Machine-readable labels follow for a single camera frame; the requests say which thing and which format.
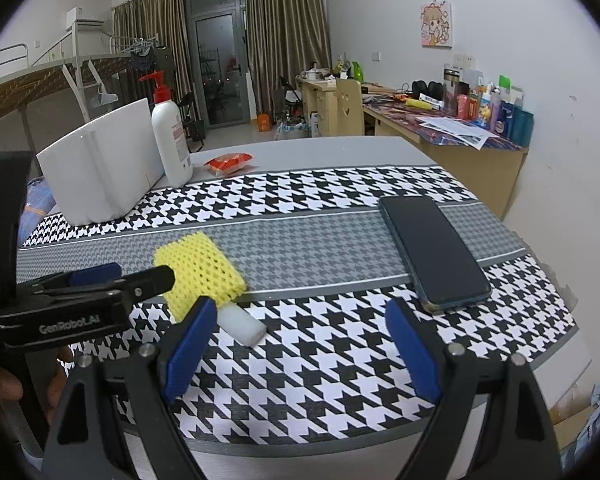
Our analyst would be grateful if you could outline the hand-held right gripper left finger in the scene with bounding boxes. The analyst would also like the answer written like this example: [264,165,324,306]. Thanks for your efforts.
[42,296,218,480]

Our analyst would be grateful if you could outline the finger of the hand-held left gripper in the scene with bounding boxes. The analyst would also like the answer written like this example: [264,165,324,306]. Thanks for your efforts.
[35,262,123,290]
[30,265,177,305]

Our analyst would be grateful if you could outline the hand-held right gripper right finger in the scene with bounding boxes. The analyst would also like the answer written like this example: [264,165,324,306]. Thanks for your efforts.
[385,299,563,480]

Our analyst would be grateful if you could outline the yellow foam net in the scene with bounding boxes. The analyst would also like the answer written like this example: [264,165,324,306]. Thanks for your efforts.
[152,234,247,323]

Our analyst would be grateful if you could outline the white foam cylinder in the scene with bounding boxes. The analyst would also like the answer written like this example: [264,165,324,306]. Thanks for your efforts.
[217,302,267,348]

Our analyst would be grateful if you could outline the white foam box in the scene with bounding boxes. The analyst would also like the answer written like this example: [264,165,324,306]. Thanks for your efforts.
[36,98,166,225]

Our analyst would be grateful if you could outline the person's left hand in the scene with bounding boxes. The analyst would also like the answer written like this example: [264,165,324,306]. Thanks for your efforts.
[0,346,75,411]

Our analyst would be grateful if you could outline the black white houndstooth tablecloth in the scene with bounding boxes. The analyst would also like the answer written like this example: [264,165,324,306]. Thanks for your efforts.
[17,165,581,456]

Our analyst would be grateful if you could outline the folded blue quilt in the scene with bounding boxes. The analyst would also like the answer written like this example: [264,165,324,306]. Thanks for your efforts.
[19,177,61,248]

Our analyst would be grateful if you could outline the black smartphone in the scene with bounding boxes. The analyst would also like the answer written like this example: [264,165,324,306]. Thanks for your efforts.
[378,196,492,316]

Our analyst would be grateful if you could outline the white pump bottle red pump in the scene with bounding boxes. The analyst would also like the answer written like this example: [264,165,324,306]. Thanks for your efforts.
[139,71,194,187]

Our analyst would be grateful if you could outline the red snack packet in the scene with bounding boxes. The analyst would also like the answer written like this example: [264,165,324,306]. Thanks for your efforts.
[204,152,255,177]

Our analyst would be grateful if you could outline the black folding chair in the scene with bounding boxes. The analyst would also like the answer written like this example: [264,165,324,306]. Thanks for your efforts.
[179,92,207,153]

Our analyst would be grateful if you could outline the wooden desk with printed mat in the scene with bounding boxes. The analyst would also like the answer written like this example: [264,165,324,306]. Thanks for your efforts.
[362,95,528,221]

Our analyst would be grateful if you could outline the light blue cloth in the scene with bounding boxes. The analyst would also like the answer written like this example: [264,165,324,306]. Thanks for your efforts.
[575,382,600,461]

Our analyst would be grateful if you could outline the metal bunk bed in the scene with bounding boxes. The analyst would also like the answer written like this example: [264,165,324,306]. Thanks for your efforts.
[0,42,156,161]

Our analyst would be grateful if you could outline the grey bucket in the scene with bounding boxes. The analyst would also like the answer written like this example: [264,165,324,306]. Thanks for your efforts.
[277,120,311,140]

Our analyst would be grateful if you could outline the hanging dark clothes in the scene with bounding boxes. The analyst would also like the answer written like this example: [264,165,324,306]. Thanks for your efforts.
[130,45,173,98]

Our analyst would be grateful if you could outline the white printed papers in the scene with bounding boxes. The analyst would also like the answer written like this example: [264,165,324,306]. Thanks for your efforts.
[415,116,503,150]

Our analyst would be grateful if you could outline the glass balcony door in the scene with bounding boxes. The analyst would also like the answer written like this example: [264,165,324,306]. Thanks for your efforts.
[194,14,248,128]

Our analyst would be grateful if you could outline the wooden desk with drawers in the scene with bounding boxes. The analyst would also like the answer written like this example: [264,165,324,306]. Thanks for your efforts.
[296,76,366,137]

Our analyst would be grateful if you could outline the wooden smiley face chair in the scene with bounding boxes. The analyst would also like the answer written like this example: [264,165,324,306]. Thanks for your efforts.
[335,78,365,137]

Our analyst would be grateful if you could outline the row of toiletry bottles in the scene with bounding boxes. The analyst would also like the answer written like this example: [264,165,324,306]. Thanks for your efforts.
[455,75,535,147]

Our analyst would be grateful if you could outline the brown curtain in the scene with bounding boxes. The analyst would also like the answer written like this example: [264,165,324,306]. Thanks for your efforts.
[112,0,196,126]
[244,0,331,121]

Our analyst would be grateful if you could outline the white air conditioner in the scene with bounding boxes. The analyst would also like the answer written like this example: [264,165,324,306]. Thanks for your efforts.
[66,6,107,30]

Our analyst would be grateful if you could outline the black headphones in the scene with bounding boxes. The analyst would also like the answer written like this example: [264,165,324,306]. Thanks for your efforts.
[411,80,446,102]

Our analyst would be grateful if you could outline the cartoon wall poster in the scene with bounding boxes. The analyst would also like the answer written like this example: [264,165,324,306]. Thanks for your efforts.
[420,0,453,48]

